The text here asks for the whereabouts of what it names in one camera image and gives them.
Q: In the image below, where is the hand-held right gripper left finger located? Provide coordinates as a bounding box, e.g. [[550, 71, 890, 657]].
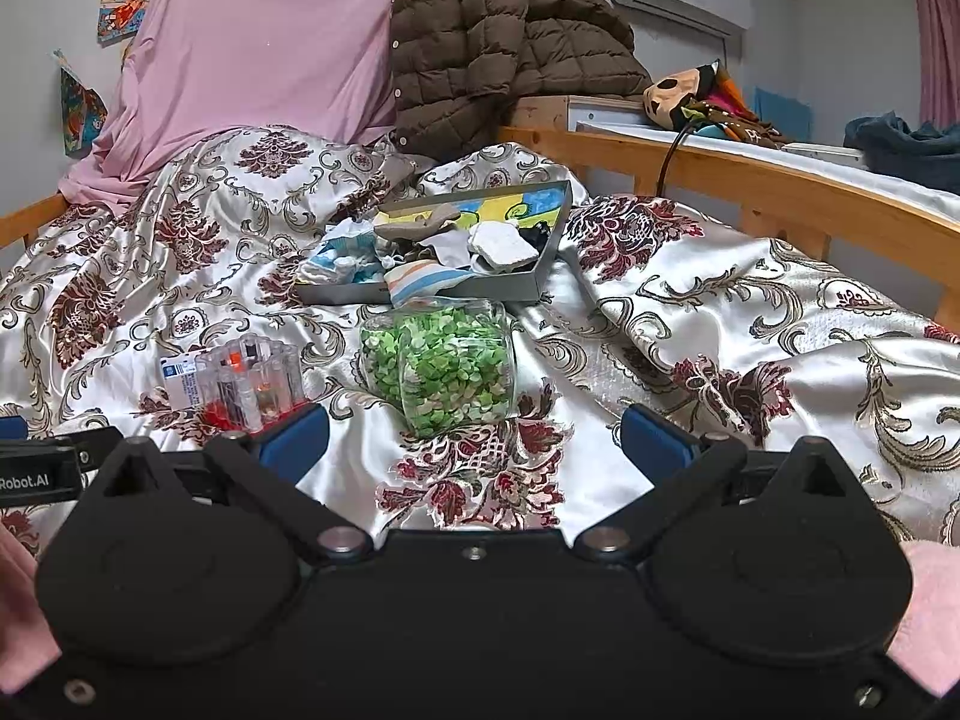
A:
[[97, 403, 372, 563]]

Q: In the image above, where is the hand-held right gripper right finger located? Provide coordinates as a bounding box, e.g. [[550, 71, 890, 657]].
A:
[[574, 403, 860, 563]]

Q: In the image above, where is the white and blue cloth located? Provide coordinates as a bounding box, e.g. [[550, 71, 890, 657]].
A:
[[296, 221, 395, 287]]

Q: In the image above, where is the grey tray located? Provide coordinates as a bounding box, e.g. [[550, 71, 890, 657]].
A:
[[292, 180, 575, 306]]

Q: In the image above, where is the grey cloth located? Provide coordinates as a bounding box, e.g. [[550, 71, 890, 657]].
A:
[[416, 231, 477, 267]]

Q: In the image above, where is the beige knit cloth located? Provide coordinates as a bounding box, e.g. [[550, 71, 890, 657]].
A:
[[373, 204, 470, 245]]

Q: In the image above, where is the white and blue carton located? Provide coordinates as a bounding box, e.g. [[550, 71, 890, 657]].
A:
[[156, 355, 207, 410]]

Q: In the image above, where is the floral satin blanket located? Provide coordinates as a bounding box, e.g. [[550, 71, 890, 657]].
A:
[[0, 124, 960, 548]]

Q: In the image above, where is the glass jar of green pieces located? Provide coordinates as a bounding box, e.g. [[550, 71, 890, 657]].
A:
[[360, 298, 520, 440]]

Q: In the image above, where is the pastel striped sock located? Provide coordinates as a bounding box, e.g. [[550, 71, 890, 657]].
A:
[[384, 259, 481, 308]]

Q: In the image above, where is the white spongy cloth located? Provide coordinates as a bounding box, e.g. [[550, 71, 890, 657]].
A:
[[469, 221, 539, 275]]

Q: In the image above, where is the yellow blue cartoon towel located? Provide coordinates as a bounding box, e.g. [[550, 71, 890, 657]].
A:
[[442, 191, 567, 230]]

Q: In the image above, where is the white mattress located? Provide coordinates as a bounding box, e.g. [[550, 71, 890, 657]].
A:
[[566, 106, 960, 203]]

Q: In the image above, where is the person's pink fleece clothing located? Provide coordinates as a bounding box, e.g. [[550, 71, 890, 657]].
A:
[[889, 536, 960, 706]]

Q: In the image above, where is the tan plush toy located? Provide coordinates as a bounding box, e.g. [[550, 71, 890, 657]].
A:
[[643, 60, 740, 128]]

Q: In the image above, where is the dark blue clothing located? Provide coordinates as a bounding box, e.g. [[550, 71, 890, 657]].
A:
[[844, 111, 960, 177]]

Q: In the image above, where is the pink sheet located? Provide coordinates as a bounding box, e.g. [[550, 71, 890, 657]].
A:
[[58, 0, 436, 203]]

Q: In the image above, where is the brown padded jacket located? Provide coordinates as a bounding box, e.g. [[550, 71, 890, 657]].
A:
[[388, 0, 653, 158]]

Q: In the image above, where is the pink curtain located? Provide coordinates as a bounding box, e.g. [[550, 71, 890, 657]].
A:
[[910, 0, 960, 132]]

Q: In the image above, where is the wooden bed frame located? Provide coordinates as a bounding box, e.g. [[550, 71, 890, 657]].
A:
[[0, 94, 960, 293]]

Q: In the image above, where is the black cable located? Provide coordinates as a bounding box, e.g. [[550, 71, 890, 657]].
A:
[[656, 124, 702, 200]]

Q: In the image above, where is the colourful wall poster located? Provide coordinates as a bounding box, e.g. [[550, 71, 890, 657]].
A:
[[52, 49, 110, 160]]

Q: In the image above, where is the cartoon figure wall poster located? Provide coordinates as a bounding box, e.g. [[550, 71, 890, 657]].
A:
[[96, 0, 164, 46]]

